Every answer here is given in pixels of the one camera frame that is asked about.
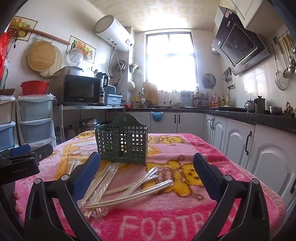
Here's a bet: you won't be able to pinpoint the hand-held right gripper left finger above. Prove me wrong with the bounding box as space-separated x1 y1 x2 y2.
24 151 101 241

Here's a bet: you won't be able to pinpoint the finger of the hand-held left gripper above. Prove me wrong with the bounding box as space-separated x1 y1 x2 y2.
2 144 31 158
28 143 54 161

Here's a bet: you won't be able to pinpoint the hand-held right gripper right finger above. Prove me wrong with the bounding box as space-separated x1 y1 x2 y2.
193 152 277 241

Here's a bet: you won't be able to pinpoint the pile of chopsticks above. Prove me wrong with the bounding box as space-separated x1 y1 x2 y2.
67 160 174 218

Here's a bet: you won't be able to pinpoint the black mesh utensil basket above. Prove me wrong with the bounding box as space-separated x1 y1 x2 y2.
95 113 149 166

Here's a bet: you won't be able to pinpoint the hanging steel cooking utensils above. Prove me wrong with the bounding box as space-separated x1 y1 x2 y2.
283 30 296 75

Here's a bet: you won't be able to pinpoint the blue plastic drawer unit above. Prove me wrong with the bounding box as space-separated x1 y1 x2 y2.
17 94 57 149
0 95 16 151

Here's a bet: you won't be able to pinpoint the white base cabinets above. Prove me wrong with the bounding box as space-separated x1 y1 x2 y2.
125 111 296 209

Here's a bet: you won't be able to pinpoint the stack of steel pots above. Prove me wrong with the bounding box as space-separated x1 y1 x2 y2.
78 118 100 133

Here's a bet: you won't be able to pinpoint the pink printed blanket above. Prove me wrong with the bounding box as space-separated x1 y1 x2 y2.
14 131 287 241

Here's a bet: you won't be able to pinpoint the red plastic basin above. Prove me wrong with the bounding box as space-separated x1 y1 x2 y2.
20 80 50 95

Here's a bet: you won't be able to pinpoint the metal shelf rack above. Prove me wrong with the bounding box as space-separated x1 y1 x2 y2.
59 105 125 142

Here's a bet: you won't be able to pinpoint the black microwave oven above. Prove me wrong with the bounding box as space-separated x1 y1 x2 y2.
54 74 102 105

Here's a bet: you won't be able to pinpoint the group of condiment bottles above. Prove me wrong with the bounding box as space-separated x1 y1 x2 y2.
211 93 230 107

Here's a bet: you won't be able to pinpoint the green knife block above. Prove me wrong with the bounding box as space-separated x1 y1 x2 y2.
181 90 193 107

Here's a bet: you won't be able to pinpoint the blue plastic dish box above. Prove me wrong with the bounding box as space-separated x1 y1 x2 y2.
105 94 123 105

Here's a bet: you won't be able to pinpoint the grey electric cooker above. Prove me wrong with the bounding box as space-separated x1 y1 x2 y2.
54 66 84 76

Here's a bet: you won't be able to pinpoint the woven straw mat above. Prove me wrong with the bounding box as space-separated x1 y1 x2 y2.
39 45 63 78

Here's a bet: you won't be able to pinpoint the black kitchen countertop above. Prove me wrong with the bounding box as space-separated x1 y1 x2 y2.
125 105 296 134

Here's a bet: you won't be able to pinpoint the black blender jug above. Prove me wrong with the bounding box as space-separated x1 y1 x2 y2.
95 72 109 88

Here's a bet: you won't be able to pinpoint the round bamboo board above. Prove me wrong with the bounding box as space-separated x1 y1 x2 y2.
28 41 56 71

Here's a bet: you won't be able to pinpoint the red plastic bag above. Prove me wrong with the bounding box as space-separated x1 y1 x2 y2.
0 32 8 80

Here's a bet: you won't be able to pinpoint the white round perforated plate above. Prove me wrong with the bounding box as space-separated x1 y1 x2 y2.
68 48 84 67

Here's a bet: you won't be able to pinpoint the beige cutting board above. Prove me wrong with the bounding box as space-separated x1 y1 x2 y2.
142 82 159 105

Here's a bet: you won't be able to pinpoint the long wooden rolling pin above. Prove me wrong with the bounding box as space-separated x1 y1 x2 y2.
9 27 71 45

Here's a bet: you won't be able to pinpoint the kitchen window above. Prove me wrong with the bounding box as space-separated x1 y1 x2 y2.
145 32 199 92

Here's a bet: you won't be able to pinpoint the steel ladle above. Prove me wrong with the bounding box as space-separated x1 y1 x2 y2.
279 38 291 79

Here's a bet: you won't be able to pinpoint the white water heater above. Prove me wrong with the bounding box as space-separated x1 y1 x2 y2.
93 15 135 52

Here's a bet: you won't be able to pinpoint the black range hood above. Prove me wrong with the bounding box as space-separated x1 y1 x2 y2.
211 6 271 76

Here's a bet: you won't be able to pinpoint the round dark wall fan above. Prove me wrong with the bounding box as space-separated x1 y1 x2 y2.
202 74 216 88

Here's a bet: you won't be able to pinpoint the fruit wall picture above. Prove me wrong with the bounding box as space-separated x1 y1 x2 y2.
67 35 96 64
8 16 38 42

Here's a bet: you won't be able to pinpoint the wire skimmer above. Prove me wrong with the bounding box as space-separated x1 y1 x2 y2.
272 45 289 91

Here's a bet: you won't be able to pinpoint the white wall cabinet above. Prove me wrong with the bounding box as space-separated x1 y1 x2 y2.
228 0 285 37

